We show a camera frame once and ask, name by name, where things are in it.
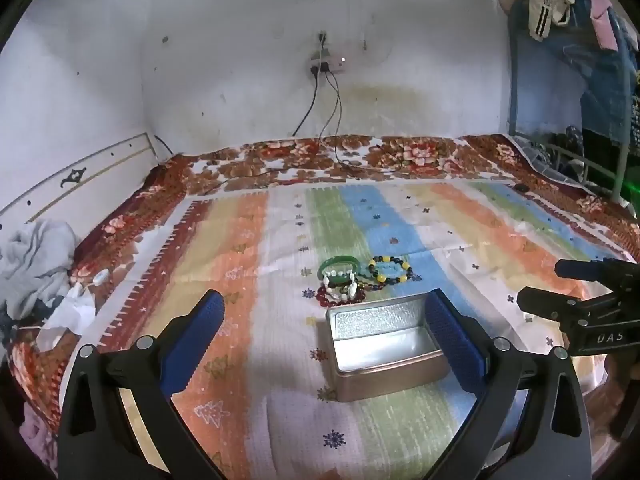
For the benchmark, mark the white bed headboard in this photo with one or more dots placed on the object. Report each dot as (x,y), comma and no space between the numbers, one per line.
(100,170)

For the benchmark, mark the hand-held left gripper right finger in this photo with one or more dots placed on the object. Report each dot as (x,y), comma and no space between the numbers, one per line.
(452,340)

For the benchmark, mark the person's right hand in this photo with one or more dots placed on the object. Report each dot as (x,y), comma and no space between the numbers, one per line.
(614,372)

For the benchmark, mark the pastel striped blanket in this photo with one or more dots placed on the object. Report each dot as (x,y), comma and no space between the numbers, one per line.
(240,260)

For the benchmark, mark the blue denim hanging clothes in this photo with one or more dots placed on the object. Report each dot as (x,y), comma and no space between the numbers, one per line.
(595,80)

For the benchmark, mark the white wall power strip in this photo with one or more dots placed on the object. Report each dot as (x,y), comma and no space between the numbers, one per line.
(327,62)

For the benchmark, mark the pink hanging garment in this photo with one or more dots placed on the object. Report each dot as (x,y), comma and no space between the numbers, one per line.
(605,15)

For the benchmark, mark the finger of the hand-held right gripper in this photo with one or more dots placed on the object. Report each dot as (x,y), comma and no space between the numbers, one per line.
(590,269)
(545,304)

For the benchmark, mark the white crumpled paper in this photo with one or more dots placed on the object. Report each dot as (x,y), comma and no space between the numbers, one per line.
(70,315)

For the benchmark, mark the green jade bangle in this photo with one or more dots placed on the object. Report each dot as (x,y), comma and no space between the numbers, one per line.
(340,260)

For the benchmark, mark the grey crumpled clothing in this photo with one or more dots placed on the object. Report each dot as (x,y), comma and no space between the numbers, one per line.
(35,260)

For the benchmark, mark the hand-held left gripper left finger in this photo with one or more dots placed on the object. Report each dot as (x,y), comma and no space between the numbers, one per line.
(195,340)

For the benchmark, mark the small black object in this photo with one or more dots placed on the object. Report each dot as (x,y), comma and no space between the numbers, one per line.
(521,188)

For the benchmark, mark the purple cloth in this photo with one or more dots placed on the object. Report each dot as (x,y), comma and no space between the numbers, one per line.
(37,432)

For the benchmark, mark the white striped jacket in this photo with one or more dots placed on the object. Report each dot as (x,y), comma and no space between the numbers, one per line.
(542,5)

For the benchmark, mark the rectangular metal tin box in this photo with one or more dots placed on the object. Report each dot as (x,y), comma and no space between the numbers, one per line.
(380,382)

